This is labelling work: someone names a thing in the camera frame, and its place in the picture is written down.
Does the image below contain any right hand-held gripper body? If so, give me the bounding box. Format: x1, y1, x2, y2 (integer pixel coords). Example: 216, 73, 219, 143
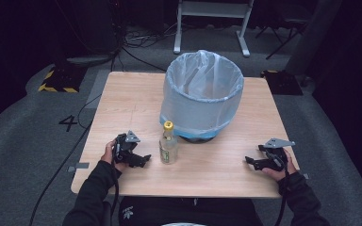
257, 137, 296, 172

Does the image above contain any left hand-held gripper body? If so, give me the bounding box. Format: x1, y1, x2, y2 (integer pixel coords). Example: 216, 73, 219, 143
112, 130, 141, 166

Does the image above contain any clear glass bottle yellow cap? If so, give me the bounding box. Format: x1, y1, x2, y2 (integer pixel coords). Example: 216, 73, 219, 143
158, 121, 179, 166

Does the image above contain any trash bin with plastic liner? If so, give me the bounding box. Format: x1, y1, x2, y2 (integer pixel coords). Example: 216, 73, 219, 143
159, 49, 245, 144

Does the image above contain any person's left hand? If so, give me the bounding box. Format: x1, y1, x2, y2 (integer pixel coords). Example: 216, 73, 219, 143
100, 139, 130, 173

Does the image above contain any person's right hand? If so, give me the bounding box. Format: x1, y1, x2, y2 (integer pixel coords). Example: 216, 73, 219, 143
260, 150, 298, 183

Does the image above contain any grey tape strip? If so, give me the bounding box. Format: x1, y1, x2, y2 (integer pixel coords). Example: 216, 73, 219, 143
67, 162, 91, 173

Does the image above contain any black floor plate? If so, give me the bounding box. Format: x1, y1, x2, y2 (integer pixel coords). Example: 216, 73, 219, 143
260, 69, 304, 96

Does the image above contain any person's black clothing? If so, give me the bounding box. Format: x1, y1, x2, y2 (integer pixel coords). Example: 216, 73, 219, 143
118, 196, 265, 226

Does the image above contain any black tripod stand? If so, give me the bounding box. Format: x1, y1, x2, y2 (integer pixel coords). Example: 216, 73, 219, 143
255, 12, 309, 60

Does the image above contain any white metal stand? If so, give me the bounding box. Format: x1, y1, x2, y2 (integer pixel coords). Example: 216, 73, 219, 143
173, 0, 255, 58

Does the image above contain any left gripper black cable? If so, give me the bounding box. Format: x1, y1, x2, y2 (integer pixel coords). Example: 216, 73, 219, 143
108, 142, 123, 220

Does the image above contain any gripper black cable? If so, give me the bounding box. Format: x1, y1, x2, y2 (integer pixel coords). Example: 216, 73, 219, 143
274, 156, 291, 226
108, 142, 123, 220

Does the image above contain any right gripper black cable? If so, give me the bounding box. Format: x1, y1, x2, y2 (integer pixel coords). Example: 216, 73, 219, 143
274, 156, 291, 226

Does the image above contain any black floor cable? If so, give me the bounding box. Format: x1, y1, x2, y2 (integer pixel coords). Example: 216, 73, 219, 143
27, 93, 103, 226

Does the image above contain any black yellow striped base plate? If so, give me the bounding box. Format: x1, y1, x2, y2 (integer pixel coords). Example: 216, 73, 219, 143
38, 64, 89, 94

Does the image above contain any bundle of black floor cables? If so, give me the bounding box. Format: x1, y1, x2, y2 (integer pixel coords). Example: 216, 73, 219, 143
109, 22, 178, 73

